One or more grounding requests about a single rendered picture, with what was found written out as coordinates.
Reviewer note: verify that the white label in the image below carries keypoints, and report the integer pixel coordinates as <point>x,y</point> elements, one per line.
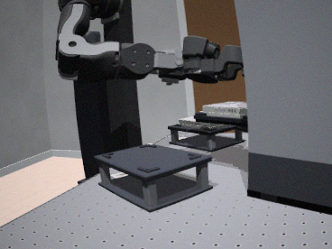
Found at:
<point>119,175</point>

